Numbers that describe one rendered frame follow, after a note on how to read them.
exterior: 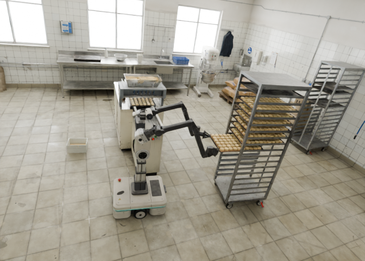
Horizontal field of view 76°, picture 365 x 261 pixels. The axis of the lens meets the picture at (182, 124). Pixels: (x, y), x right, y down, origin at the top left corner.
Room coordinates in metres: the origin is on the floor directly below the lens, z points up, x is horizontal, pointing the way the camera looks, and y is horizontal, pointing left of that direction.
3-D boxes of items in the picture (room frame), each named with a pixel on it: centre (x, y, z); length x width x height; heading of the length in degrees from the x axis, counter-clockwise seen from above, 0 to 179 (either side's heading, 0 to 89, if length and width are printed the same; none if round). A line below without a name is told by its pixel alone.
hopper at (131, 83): (3.56, 0.73, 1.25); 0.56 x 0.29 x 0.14; 113
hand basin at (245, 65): (7.52, -1.61, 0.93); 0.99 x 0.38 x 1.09; 25
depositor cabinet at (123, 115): (4.00, 0.91, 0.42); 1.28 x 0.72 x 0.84; 23
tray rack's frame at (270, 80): (2.69, -0.97, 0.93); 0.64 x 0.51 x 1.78; 108
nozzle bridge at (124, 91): (3.56, 0.73, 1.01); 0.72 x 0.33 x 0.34; 113
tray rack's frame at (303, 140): (4.50, -2.76, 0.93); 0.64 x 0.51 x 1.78; 118
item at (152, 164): (3.09, 0.53, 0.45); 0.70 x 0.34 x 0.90; 23
